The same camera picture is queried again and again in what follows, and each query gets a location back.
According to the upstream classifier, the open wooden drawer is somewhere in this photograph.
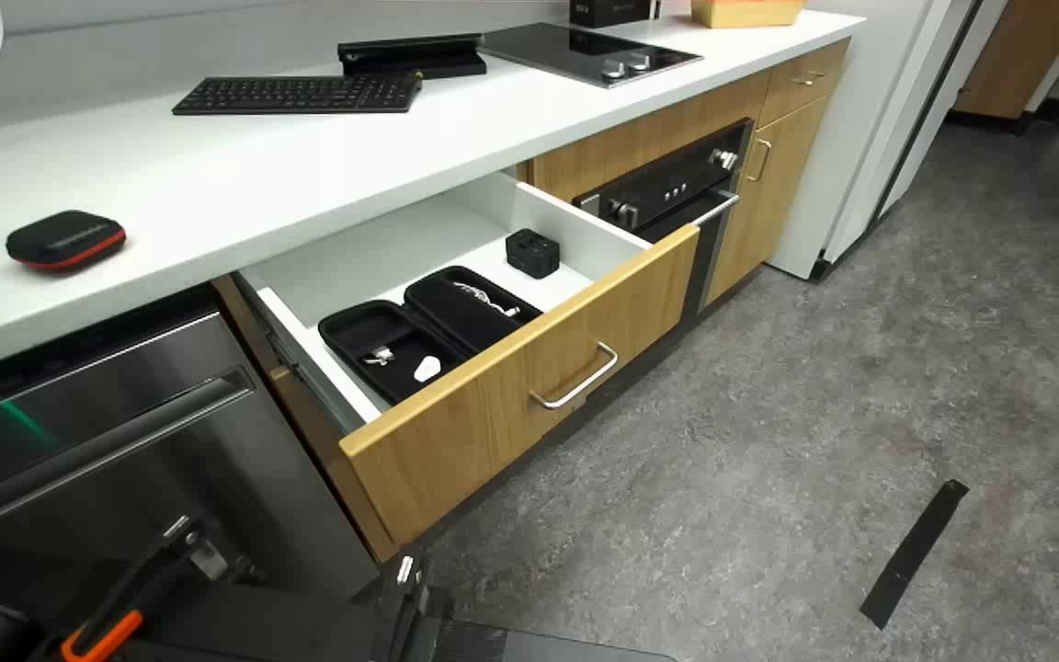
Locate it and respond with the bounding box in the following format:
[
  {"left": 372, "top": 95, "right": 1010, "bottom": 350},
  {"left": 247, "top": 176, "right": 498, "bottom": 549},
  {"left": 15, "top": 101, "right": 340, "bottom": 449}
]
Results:
[{"left": 233, "top": 172, "right": 701, "bottom": 563}]

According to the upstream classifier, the small wooden drawer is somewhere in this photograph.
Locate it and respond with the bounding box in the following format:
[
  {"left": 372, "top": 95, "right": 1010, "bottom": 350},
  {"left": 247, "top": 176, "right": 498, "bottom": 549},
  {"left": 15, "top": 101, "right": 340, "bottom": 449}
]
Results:
[{"left": 757, "top": 39, "right": 852, "bottom": 129}]

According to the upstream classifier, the open black zip case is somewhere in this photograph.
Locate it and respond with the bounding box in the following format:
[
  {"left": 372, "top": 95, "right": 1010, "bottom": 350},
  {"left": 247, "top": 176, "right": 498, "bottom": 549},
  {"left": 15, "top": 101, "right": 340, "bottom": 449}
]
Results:
[{"left": 318, "top": 266, "right": 544, "bottom": 406}]

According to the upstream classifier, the black cube adapter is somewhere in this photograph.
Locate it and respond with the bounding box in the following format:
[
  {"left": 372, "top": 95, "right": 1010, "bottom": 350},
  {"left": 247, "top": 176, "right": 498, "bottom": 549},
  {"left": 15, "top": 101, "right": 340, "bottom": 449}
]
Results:
[{"left": 505, "top": 229, "right": 561, "bottom": 280}]

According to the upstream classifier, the black oven door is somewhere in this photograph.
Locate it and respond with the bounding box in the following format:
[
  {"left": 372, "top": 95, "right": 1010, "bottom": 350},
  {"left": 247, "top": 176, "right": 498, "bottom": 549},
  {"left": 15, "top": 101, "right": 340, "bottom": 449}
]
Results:
[{"left": 573, "top": 118, "right": 757, "bottom": 325}]

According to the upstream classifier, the wooden cabinet door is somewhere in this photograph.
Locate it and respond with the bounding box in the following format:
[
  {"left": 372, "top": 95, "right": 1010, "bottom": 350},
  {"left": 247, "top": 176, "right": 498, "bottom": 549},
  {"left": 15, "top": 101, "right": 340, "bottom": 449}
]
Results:
[{"left": 705, "top": 92, "right": 833, "bottom": 307}]

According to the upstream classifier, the black glass cooktop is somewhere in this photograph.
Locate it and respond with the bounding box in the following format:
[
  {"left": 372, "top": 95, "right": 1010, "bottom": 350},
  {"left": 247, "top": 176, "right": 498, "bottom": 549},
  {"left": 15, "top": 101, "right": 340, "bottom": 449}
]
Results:
[{"left": 480, "top": 22, "right": 704, "bottom": 89}]

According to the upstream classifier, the black folded stand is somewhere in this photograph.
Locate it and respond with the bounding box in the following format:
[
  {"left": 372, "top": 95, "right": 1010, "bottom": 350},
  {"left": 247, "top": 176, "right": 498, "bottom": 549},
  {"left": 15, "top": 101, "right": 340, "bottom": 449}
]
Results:
[{"left": 337, "top": 34, "right": 488, "bottom": 79}]

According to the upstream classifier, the black box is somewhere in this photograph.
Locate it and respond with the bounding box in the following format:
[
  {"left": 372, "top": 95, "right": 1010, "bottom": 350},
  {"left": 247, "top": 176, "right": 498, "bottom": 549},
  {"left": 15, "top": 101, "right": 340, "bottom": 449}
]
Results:
[{"left": 569, "top": 0, "right": 655, "bottom": 29}]

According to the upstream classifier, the black keyboard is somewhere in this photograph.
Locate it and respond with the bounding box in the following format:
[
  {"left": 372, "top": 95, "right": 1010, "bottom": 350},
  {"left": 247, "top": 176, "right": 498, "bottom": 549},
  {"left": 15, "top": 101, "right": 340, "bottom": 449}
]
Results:
[{"left": 171, "top": 73, "right": 424, "bottom": 117}]

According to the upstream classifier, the stainless steel dishwasher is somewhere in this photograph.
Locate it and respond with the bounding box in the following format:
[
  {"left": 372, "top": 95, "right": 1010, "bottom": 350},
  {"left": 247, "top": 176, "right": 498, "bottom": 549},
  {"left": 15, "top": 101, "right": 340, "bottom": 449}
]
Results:
[{"left": 0, "top": 283, "right": 380, "bottom": 635}]

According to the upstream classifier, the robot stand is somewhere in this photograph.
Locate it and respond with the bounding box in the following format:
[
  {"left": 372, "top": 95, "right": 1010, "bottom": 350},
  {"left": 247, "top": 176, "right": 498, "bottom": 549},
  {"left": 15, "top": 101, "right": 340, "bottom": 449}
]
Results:
[{"left": 0, "top": 581, "right": 679, "bottom": 662}]

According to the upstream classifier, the yellow box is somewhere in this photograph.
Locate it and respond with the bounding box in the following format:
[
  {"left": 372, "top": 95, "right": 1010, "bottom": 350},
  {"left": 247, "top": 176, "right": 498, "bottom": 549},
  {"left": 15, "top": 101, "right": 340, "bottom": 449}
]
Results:
[{"left": 690, "top": 0, "right": 808, "bottom": 29}]

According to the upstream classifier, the white refrigerator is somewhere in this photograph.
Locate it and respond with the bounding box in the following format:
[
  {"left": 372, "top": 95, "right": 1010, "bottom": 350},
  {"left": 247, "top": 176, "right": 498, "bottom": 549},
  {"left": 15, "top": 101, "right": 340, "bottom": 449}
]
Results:
[{"left": 765, "top": 0, "right": 986, "bottom": 282}]

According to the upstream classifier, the black strip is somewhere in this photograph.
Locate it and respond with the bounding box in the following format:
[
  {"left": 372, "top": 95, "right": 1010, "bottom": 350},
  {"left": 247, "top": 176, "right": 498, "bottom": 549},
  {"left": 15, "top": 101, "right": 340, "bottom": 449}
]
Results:
[{"left": 859, "top": 479, "right": 971, "bottom": 631}]

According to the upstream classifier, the black pouch with red zipper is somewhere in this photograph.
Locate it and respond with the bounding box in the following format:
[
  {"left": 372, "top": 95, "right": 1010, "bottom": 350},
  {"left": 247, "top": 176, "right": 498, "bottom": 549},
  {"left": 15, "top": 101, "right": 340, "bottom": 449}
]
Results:
[{"left": 6, "top": 210, "right": 127, "bottom": 273}]

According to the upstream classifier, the black clamp with orange grip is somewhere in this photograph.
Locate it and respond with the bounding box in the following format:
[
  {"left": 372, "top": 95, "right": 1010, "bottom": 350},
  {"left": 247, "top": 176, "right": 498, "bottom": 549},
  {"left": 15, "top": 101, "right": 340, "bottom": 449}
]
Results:
[{"left": 59, "top": 515, "right": 231, "bottom": 662}]

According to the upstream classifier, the wooden cabinet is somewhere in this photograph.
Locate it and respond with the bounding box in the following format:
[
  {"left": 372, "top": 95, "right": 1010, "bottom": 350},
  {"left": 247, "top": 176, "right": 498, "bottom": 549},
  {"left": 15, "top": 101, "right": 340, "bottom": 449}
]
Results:
[{"left": 951, "top": 0, "right": 1059, "bottom": 121}]

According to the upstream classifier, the white coiled cable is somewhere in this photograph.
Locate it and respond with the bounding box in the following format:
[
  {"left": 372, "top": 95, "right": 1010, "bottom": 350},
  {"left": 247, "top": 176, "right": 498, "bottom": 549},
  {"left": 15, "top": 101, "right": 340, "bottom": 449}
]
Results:
[{"left": 452, "top": 280, "right": 523, "bottom": 319}]

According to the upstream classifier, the silver oven door handle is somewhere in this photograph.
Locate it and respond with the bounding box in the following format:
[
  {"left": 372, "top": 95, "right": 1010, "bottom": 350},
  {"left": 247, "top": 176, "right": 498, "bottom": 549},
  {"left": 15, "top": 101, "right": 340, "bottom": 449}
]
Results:
[{"left": 689, "top": 192, "right": 741, "bottom": 229}]

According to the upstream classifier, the dishwasher door handle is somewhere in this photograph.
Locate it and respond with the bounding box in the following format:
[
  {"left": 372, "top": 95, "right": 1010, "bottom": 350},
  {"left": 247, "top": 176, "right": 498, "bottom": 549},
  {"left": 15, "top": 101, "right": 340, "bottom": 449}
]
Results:
[{"left": 0, "top": 367, "right": 256, "bottom": 545}]

